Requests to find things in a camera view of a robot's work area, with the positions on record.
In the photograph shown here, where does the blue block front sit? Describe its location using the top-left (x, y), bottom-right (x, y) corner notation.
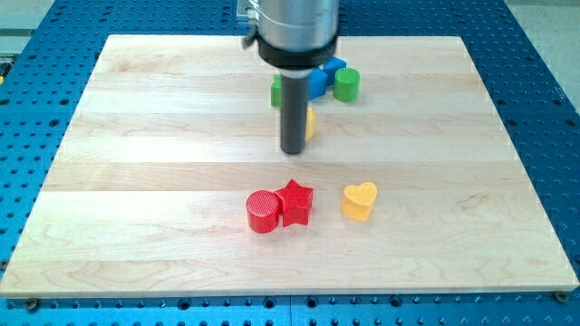
top-left (308, 67), bottom-right (327, 100)

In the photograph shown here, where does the blue block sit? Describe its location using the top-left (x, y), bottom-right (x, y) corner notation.
top-left (322, 56), bottom-right (347, 86)
top-left (308, 67), bottom-right (327, 100)

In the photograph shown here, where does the yellow block behind rod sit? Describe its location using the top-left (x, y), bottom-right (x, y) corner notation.
top-left (304, 107), bottom-right (316, 141)

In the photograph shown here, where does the wooden board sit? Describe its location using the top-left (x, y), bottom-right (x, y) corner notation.
top-left (1, 35), bottom-right (578, 299)

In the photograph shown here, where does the blue block rear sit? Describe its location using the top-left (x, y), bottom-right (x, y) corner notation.
top-left (322, 56), bottom-right (347, 86)

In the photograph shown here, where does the yellow heart block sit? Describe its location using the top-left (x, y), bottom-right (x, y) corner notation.
top-left (340, 181), bottom-right (378, 222)

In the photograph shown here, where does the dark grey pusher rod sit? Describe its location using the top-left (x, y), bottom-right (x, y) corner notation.
top-left (280, 72), bottom-right (310, 155)

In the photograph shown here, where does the red star block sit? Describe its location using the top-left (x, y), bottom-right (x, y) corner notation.
top-left (275, 179), bottom-right (314, 227)

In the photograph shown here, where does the green block left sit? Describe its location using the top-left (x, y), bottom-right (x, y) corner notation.
top-left (270, 74), bottom-right (281, 107)

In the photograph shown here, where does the red cylinder block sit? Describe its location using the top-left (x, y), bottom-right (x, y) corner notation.
top-left (246, 190), bottom-right (280, 234)

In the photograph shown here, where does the green cylinder block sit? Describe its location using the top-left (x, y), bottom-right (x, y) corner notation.
top-left (333, 67), bottom-right (361, 102)

